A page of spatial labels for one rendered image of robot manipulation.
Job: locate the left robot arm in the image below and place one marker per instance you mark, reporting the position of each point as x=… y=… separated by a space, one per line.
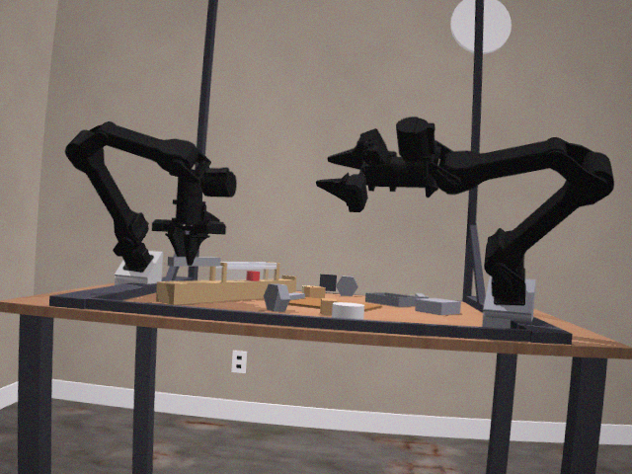
x=504 y=261

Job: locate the white cylinder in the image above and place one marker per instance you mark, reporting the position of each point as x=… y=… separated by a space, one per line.
x=348 y=310

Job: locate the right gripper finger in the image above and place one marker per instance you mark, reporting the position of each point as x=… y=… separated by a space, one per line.
x=177 y=242
x=191 y=246

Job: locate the clear rectangular channel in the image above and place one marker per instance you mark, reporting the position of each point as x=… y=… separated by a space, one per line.
x=248 y=271

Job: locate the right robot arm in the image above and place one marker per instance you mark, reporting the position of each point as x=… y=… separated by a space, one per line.
x=175 y=156

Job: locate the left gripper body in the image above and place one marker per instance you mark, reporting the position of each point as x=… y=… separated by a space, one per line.
x=356 y=189

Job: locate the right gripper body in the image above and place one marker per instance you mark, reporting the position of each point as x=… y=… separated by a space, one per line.
x=189 y=210

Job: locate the small wooden block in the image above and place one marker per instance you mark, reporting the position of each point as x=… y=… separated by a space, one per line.
x=314 y=292
x=326 y=306

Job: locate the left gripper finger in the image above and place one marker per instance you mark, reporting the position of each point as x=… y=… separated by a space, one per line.
x=351 y=158
x=335 y=187

